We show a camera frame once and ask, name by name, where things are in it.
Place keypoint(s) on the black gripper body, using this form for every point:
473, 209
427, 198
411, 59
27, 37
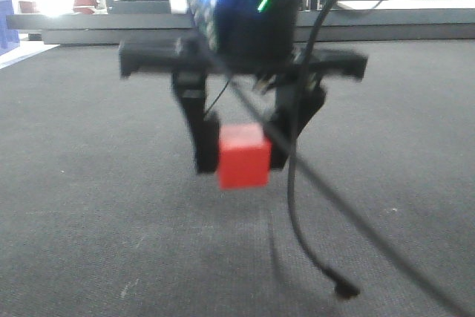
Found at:
174, 56

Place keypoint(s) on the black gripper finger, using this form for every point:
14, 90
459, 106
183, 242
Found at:
189, 89
310, 103

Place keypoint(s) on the red magnetic cube block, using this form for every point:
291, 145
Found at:
244, 156

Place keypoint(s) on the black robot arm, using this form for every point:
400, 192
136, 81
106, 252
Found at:
252, 37

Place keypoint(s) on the red bag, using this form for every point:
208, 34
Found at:
87, 7

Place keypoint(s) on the white background table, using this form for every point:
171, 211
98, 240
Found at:
402, 4

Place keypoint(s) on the black metal frame rack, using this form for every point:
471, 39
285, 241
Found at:
149, 19

